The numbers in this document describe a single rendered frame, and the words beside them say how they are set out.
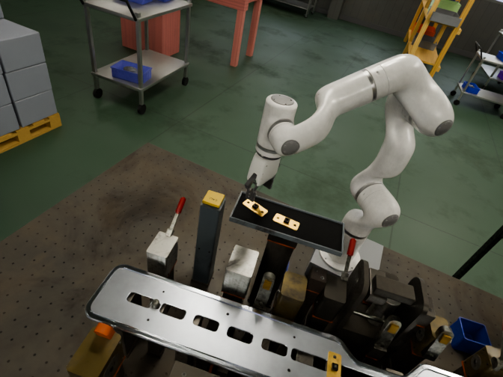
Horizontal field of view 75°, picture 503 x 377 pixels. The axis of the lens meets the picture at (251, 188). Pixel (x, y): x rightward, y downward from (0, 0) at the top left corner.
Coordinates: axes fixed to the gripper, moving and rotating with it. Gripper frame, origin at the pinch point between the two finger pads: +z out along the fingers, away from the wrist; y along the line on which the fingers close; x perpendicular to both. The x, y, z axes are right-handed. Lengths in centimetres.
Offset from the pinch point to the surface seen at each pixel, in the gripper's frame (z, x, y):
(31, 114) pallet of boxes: 102, -251, -30
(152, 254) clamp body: 18.2, -14.0, 31.0
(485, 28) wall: 54, -27, -968
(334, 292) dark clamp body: 15.6, 35.3, 2.9
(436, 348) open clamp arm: 20, 67, -6
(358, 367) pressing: 24, 51, 13
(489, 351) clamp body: 19, 80, -16
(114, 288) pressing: 24, -15, 44
